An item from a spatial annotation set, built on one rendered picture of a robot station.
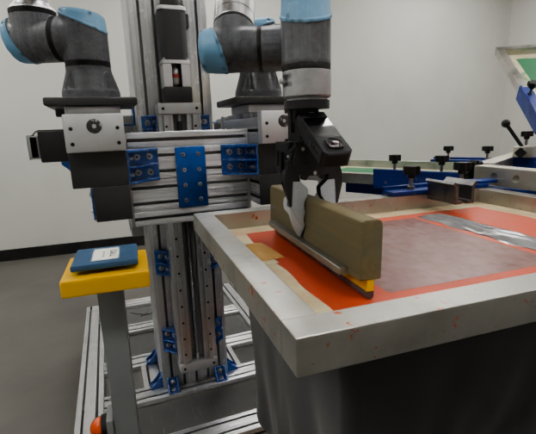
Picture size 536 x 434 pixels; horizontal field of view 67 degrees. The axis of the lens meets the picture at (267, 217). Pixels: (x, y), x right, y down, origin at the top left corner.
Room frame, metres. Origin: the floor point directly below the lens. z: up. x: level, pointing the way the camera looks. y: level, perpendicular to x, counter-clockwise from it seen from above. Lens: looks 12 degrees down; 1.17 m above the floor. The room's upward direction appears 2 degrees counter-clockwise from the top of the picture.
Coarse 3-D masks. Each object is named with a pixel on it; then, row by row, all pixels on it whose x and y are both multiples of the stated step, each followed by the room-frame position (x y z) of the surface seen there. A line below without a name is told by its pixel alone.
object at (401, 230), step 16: (464, 208) 0.98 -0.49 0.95; (480, 208) 0.98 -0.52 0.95; (384, 224) 0.85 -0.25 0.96; (400, 224) 0.85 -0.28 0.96; (416, 224) 0.84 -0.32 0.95; (432, 224) 0.84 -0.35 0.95; (496, 224) 0.82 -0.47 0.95; (512, 224) 0.81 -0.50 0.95; (528, 224) 0.81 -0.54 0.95; (256, 240) 0.76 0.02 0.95; (272, 240) 0.75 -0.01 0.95; (384, 240) 0.72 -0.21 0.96; (400, 240) 0.72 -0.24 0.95; (416, 240) 0.72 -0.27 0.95; (432, 240) 0.71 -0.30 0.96; (288, 256) 0.65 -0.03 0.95; (304, 256) 0.65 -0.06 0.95
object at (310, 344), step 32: (480, 192) 1.06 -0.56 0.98; (512, 192) 0.99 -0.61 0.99; (224, 224) 0.85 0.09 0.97; (256, 224) 0.87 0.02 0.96; (224, 256) 0.58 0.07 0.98; (256, 288) 0.43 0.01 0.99; (288, 288) 0.43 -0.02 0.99; (480, 288) 0.41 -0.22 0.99; (512, 288) 0.40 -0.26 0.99; (288, 320) 0.35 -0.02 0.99; (320, 320) 0.35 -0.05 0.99; (352, 320) 0.34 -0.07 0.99; (384, 320) 0.34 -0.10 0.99; (416, 320) 0.35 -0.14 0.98; (448, 320) 0.36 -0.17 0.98; (480, 320) 0.38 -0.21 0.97; (512, 320) 0.39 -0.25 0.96; (288, 352) 0.33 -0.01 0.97; (320, 352) 0.32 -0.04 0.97; (352, 352) 0.33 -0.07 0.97; (384, 352) 0.34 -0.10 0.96
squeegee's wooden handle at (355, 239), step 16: (272, 192) 0.79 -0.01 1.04; (272, 208) 0.79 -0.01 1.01; (320, 208) 0.58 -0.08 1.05; (336, 208) 0.54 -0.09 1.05; (288, 224) 0.70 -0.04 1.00; (320, 224) 0.57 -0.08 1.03; (336, 224) 0.52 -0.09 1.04; (352, 224) 0.49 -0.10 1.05; (368, 224) 0.47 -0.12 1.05; (320, 240) 0.57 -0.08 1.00; (336, 240) 0.52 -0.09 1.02; (352, 240) 0.48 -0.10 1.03; (368, 240) 0.47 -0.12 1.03; (336, 256) 0.52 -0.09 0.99; (352, 256) 0.48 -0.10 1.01; (368, 256) 0.47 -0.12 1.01; (352, 272) 0.48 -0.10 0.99; (368, 272) 0.47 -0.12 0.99
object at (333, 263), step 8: (272, 224) 0.75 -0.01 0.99; (280, 224) 0.74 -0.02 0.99; (280, 232) 0.70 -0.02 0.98; (288, 232) 0.67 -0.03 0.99; (296, 240) 0.63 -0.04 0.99; (304, 240) 0.62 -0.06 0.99; (304, 248) 0.60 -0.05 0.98; (312, 248) 0.58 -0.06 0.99; (312, 256) 0.57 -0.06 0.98; (320, 256) 0.54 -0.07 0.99; (328, 256) 0.54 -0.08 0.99; (328, 264) 0.52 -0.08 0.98; (336, 264) 0.50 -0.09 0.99; (344, 264) 0.50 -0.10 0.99; (336, 272) 0.49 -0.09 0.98; (344, 272) 0.49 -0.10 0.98
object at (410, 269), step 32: (384, 256) 0.63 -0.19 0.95; (416, 256) 0.63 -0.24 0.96; (448, 256) 0.62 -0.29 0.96; (480, 256) 0.62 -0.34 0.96; (512, 256) 0.61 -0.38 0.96; (320, 288) 0.51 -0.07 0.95; (352, 288) 0.50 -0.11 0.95; (384, 288) 0.50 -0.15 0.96; (416, 288) 0.50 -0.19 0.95; (448, 288) 0.49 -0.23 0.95
